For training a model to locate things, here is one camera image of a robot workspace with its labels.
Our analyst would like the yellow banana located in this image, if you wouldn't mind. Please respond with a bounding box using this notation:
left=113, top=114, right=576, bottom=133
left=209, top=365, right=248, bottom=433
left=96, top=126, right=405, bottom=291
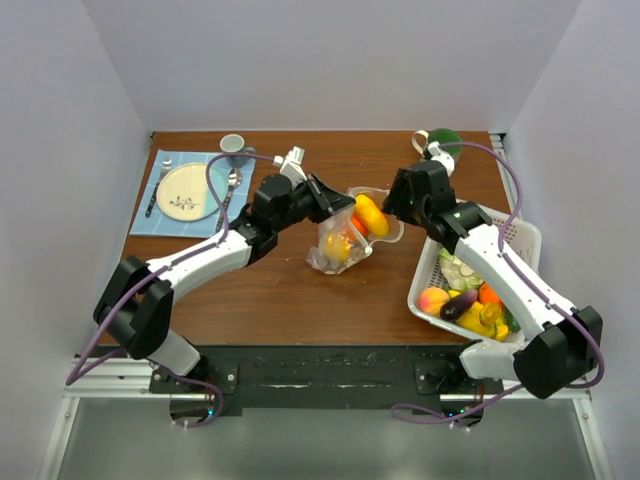
left=454, top=300, right=510, bottom=341

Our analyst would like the orange fruit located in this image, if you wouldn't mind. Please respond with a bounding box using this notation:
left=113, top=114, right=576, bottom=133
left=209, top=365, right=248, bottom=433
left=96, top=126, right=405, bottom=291
left=351, top=215, right=369, bottom=238

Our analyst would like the fork with black handle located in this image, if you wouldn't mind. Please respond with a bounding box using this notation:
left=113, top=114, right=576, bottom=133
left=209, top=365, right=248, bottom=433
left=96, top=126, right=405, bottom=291
left=145, top=157, right=172, bottom=218

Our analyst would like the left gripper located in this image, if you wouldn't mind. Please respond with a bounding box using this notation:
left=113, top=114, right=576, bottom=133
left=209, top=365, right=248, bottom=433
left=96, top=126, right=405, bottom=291
left=273, top=172, right=354, bottom=233

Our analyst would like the small grey cup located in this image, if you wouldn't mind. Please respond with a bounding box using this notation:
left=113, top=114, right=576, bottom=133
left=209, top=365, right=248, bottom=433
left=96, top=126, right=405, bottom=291
left=219, top=133, right=255, bottom=169

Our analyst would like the purple eggplant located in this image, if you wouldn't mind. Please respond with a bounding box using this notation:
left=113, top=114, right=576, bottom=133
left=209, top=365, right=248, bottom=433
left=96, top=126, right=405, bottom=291
left=440, top=289, right=478, bottom=321

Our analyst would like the green interior floral mug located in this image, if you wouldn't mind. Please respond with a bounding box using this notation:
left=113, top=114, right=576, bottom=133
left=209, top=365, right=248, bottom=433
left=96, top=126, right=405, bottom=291
left=411, top=128, right=463, bottom=163

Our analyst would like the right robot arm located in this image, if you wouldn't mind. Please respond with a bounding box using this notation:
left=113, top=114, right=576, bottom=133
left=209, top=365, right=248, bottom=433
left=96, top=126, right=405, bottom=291
left=383, top=160, right=605, bottom=399

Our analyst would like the small orange tangerine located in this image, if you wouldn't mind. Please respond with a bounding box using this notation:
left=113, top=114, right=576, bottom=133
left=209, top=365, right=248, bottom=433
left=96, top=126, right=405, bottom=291
left=478, top=283, right=502, bottom=305

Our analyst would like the yellow lemon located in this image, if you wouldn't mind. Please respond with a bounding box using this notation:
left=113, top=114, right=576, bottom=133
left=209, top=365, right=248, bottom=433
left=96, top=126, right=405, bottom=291
left=323, top=233, right=352, bottom=263

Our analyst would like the peach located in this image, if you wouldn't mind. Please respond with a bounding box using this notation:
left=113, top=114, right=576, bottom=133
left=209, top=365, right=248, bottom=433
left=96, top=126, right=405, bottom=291
left=417, top=286, right=450, bottom=317

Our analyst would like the cream and blue plate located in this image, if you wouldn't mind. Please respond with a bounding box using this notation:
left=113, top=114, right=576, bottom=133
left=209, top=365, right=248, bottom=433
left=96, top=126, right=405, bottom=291
left=156, top=163, right=228, bottom=222

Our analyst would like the white plastic basket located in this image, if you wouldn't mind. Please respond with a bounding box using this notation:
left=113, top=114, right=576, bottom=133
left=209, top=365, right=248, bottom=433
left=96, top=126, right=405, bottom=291
left=407, top=218, right=542, bottom=340

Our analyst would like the polka dot zip bag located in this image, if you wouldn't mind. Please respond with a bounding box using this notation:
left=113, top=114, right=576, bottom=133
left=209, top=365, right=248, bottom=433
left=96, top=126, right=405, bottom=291
left=306, top=187, right=404, bottom=275

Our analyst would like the green cucumber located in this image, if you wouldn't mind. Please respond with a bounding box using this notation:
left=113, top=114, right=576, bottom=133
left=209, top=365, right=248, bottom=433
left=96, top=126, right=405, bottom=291
left=504, top=309, right=521, bottom=333

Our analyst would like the spoon with black handle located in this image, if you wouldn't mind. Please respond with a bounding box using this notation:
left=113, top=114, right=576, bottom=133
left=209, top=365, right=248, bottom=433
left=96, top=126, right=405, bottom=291
left=215, top=168, right=243, bottom=233

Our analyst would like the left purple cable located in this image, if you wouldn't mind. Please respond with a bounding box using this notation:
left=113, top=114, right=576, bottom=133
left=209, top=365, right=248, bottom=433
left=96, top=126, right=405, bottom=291
left=64, top=152, right=286, bottom=428

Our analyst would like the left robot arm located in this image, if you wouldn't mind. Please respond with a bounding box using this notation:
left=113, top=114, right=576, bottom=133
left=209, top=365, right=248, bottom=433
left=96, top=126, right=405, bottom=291
left=93, top=174, right=355, bottom=392

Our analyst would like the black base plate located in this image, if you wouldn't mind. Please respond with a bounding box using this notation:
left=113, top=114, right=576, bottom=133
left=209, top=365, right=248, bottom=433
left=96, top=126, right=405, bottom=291
left=149, top=344, right=504, bottom=419

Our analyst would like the yellow red mango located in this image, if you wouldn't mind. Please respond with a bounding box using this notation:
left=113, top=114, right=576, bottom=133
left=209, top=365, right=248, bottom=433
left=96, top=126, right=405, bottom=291
left=354, top=194, right=390, bottom=237

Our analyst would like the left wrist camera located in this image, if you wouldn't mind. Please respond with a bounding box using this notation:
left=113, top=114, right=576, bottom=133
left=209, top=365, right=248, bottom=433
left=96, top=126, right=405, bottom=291
left=272, top=146, right=306, bottom=187

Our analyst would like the cabbage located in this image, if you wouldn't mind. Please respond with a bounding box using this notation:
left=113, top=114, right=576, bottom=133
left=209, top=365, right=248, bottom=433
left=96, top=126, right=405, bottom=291
left=438, top=248, right=484, bottom=292

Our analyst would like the blue placemat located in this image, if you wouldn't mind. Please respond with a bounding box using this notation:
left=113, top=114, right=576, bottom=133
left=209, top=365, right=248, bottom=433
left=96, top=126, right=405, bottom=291
left=130, top=150, right=256, bottom=238

